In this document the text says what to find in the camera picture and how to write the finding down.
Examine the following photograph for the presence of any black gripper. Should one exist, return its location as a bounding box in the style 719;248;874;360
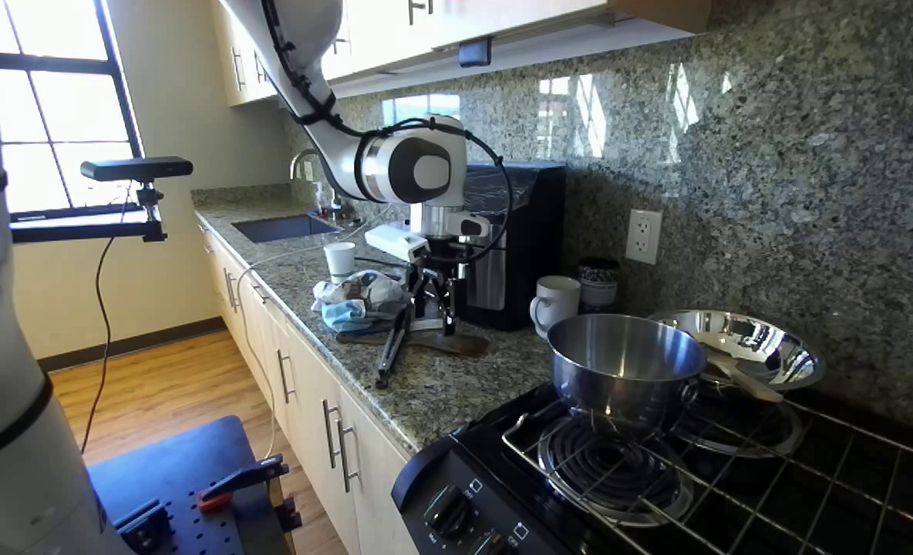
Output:
401;232;471;343

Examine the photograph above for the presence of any blue robot base platform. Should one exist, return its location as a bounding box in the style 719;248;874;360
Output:
82;412;313;555

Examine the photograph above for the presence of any small white cup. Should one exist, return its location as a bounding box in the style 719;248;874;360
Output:
322;240;360;282

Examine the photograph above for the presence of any black coffee maker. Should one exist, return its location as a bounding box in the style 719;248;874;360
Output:
461;159;571;332

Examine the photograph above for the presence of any white ceramic mug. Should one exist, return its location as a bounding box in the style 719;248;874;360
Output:
528;270;585;340

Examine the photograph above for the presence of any cream lower cabinet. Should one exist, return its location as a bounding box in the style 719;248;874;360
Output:
198;220;427;555

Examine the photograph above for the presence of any cream cabinet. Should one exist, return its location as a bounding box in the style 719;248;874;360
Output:
198;220;427;555
214;0;719;110

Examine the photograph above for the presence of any kitchen sink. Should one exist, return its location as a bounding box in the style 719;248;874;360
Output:
228;209;340;249

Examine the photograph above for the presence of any dark round canister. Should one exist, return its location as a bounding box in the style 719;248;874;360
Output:
575;254;623;316

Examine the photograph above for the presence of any black electric stove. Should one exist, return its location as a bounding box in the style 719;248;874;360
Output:
390;375;913;555

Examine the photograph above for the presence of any metal faucet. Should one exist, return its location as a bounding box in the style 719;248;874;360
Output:
287;149;341;222

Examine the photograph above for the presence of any stainless steel pot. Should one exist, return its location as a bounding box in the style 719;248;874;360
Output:
543;312;709;431

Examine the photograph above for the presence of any black under-cabinet device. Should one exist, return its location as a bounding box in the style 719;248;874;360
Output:
455;34;496;71

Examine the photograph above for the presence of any cream upper cabinet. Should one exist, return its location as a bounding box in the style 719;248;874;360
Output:
214;0;719;110

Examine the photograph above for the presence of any shiny steel bowl pan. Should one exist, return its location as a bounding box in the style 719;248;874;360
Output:
659;306;827;408

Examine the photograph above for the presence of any white wall outlet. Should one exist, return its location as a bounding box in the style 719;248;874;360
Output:
623;206;666;268

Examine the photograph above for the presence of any red handled clamp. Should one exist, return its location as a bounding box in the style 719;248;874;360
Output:
193;453;294;519

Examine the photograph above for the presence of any black stereo camera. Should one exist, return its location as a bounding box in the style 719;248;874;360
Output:
77;154;198;187

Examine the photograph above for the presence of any thin black camera cable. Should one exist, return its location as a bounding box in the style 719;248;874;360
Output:
73;235;119;461

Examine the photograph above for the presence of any black camera stand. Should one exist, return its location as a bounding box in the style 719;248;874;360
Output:
3;178;172;248

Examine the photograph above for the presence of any window with dark frame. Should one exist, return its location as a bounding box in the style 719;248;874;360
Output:
0;0;149;224

